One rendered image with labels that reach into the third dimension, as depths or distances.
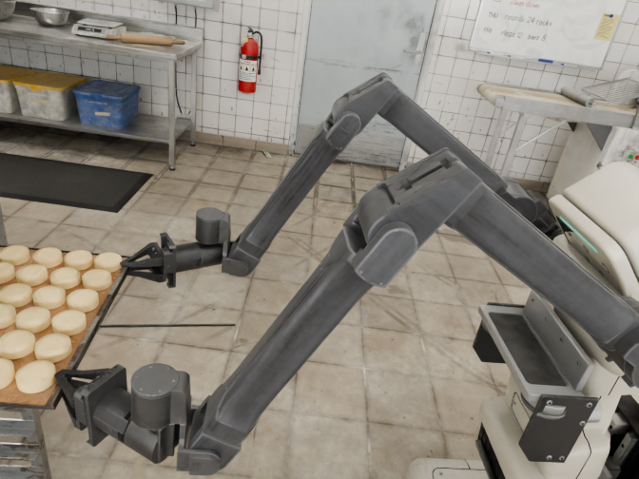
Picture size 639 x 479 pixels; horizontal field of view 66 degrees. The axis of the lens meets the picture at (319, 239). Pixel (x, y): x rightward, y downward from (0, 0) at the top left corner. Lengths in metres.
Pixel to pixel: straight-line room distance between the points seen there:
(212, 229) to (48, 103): 3.49
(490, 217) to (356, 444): 1.55
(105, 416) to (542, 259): 0.58
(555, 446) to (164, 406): 0.68
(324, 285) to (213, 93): 4.12
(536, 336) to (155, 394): 0.71
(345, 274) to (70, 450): 1.58
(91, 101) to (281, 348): 3.79
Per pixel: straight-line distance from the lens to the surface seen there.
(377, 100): 0.91
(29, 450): 1.61
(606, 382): 1.03
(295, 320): 0.57
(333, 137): 0.91
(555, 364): 1.01
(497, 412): 1.22
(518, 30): 4.63
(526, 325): 1.08
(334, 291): 0.55
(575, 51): 4.82
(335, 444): 1.99
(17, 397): 0.83
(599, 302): 0.67
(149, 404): 0.66
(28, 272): 1.05
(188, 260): 1.05
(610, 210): 0.89
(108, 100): 4.21
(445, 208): 0.51
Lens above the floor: 1.53
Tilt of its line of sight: 28 degrees down
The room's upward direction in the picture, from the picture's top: 9 degrees clockwise
